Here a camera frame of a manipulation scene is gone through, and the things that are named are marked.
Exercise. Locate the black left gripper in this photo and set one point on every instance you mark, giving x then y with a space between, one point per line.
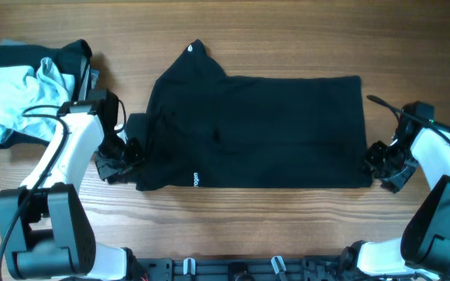
116 175

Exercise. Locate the black t-shirt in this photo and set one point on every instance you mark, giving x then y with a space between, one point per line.
204 128

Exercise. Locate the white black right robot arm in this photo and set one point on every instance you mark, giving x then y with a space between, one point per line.
423 251

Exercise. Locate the folded black garment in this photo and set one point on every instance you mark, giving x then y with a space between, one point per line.
73 59

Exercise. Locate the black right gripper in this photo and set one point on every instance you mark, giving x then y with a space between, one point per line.
394 184

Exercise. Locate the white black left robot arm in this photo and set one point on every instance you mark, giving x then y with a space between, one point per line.
44 228

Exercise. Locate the crumpled light grey garment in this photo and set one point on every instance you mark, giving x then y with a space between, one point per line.
22 87

